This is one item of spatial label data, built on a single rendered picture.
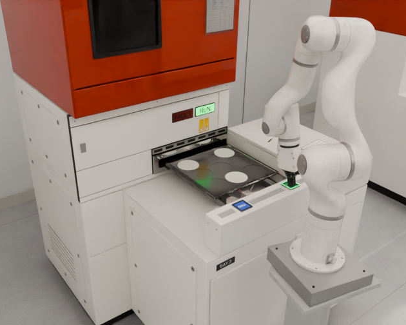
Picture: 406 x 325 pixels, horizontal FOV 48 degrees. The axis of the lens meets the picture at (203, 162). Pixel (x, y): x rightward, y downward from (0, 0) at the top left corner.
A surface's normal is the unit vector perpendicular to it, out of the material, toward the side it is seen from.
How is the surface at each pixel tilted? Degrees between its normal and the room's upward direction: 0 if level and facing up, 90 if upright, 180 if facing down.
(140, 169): 90
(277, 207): 90
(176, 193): 0
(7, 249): 0
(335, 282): 3
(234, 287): 90
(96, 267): 90
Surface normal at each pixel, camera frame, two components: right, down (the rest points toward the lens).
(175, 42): 0.60, 0.38
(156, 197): 0.02, -0.88
